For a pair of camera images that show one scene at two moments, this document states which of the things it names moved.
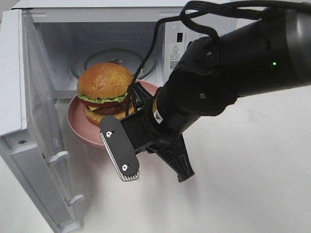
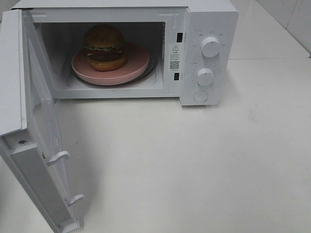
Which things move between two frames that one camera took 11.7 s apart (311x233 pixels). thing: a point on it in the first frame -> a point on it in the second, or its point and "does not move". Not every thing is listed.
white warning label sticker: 176,51 does not move
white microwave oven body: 72,34 does not move
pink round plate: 86,130 -> 137,61
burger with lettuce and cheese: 103,88 -> 104,45
